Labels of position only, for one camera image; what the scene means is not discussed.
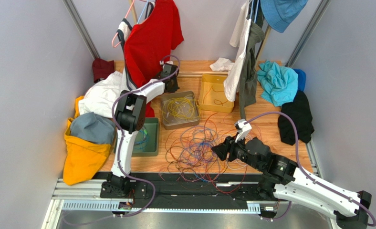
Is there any red t-shirt on hanger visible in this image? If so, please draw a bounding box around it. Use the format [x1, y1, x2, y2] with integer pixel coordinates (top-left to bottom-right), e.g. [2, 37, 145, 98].
[124, 0, 185, 118]

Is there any yellow plastic tray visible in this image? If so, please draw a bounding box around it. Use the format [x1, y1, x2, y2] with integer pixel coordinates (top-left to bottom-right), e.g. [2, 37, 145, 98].
[198, 74, 234, 113]

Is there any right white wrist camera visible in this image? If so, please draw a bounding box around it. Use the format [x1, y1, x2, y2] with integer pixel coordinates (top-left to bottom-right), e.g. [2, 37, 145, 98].
[234, 119, 252, 142]

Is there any white grey trimmed tank top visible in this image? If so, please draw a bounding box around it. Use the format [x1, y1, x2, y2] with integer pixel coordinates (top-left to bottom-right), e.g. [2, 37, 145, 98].
[117, 18, 136, 91]

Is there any green plastic tray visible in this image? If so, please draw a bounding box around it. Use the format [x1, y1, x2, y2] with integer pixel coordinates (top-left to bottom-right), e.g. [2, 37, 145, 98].
[132, 117, 160, 157]

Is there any grey blue cloth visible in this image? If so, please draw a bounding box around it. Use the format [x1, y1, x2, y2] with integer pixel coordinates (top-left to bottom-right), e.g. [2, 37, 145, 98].
[70, 112, 115, 145]

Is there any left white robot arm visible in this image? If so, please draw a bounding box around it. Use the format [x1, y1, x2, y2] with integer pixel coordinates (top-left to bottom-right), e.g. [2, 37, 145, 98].
[100, 61, 180, 198]

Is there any pink clothes hanger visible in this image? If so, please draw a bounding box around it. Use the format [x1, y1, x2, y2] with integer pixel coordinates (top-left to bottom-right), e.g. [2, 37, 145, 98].
[111, 0, 137, 48]

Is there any orange red cable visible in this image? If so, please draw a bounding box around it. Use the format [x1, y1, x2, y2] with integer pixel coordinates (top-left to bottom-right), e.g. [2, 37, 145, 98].
[204, 83, 229, 107]

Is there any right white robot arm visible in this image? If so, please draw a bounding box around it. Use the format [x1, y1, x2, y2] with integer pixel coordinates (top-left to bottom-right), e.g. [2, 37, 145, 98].
[211, 136, 372, 229]

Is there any blue cable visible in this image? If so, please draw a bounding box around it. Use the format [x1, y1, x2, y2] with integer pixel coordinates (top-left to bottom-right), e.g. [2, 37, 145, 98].
[134, 126, 150, 150]

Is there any white cloth pile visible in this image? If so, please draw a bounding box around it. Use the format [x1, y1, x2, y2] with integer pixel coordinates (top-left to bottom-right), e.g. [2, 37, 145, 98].
[77, 71, 128, 118]

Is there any grey metal tray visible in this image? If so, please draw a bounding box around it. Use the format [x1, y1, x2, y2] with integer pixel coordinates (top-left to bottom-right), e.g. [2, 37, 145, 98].
[160, 91, 201, 130]

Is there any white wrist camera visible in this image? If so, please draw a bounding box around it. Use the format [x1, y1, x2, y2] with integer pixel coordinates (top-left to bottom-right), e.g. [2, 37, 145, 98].
[159, 60, 174, 66]
[234, 119, 252, 142]

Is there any tangled coloured cable pile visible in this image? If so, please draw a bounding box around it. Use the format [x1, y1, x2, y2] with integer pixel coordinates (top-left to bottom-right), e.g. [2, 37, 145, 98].
[159, 113, 261, 195]

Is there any blue hanging hat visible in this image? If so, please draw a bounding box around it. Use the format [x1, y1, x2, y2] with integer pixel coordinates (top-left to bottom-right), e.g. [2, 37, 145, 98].
[260, 0, 308, 33]

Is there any yellow cloth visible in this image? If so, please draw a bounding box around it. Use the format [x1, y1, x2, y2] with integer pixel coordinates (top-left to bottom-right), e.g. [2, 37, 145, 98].
[63, 96, 112, 186]

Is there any dark blue cloth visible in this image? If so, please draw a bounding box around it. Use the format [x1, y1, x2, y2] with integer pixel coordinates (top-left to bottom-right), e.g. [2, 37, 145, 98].
[293, 69, 306, 92]

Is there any turquoise cloth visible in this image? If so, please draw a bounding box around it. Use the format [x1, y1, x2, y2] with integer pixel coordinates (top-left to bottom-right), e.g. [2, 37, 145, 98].
[257, 61, 298, 107]

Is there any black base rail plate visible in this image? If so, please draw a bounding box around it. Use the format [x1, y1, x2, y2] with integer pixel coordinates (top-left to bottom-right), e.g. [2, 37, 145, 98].
[99, 172, 290, 212]

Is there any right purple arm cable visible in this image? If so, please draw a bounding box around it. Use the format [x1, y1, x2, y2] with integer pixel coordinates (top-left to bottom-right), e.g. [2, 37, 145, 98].
[243, 111, 376, 227]

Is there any black cloth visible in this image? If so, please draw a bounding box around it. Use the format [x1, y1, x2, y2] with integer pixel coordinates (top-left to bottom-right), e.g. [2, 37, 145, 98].
[278, 91, 314, 145]

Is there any olive hanging garment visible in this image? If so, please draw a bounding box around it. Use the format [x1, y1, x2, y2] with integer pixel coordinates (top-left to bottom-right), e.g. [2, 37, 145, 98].
[239, 21, 265, 119]

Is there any white hanging shirt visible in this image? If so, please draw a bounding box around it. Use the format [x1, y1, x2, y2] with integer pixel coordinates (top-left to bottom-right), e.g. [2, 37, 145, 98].
[223, 0, 251, 102]

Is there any dark red cloth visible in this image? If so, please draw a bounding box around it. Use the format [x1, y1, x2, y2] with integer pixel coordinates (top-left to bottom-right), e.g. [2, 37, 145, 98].
[92, 58, 115, 83]

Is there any white crumpled cloth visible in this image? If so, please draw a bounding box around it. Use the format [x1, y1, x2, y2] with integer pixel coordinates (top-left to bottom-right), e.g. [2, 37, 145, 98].
[209, 57, 234, 72]

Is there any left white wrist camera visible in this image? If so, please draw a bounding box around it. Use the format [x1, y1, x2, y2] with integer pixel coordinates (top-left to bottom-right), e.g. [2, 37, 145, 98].
[159, 60, 174, 66]

